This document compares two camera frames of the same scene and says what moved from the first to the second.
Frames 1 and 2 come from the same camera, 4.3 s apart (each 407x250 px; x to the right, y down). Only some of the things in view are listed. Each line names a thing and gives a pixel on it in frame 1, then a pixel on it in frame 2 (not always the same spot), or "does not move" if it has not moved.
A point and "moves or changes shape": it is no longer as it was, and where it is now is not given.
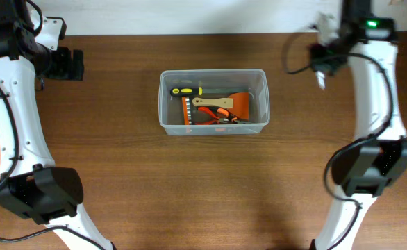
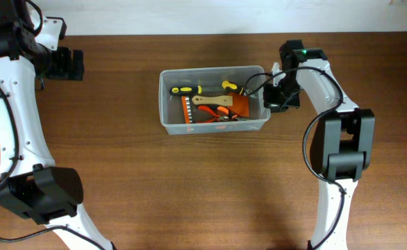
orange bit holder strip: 187,110 does not move
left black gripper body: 76,64 does not move
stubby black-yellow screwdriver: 320,76 moves or changes shape
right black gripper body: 319,60 to 271,96
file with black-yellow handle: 200,91 does not move
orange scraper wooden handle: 224,102 does not move
